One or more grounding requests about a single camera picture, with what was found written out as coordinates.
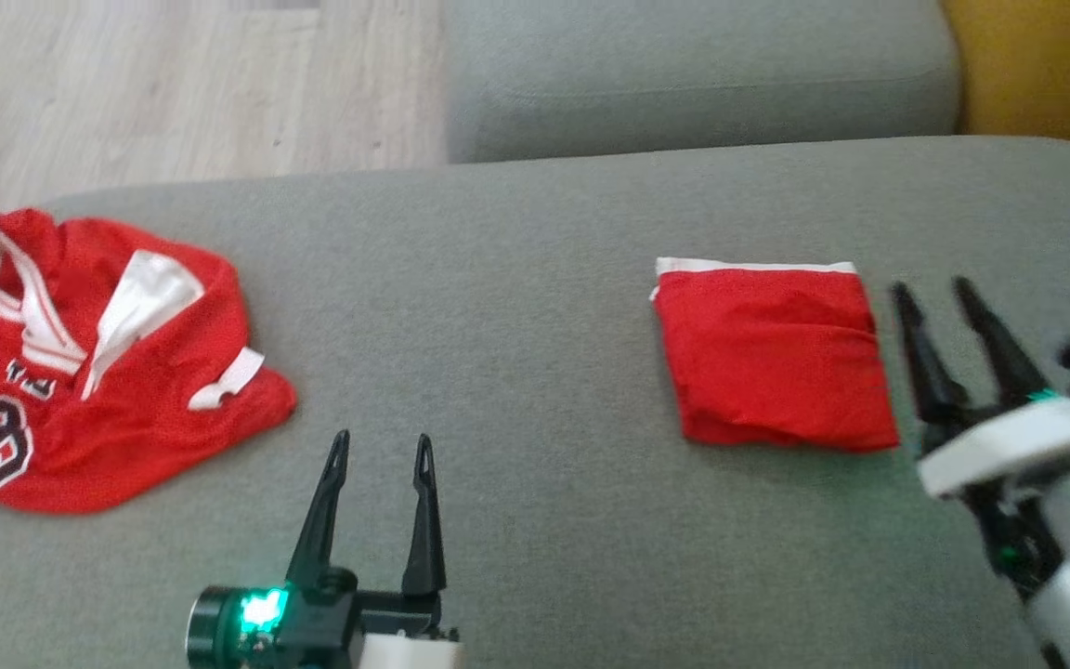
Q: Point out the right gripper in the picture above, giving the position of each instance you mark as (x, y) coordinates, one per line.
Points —
(1009, 446)

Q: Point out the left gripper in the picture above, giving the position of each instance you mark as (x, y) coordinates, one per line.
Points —
(321, 632)

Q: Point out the red mesh basketball shorts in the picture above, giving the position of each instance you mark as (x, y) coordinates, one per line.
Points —
(767, 362)

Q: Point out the red basketball jersey number 23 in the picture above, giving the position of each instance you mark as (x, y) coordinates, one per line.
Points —
(126, 437)

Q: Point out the large grey sofa seat cushion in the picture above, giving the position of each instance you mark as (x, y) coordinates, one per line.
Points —
(516, 353)

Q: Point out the yellow sofa backrest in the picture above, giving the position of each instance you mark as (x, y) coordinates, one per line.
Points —
(1046, 65)

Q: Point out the small grey sofa seat cushion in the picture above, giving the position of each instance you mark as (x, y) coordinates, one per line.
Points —
(684, 65)

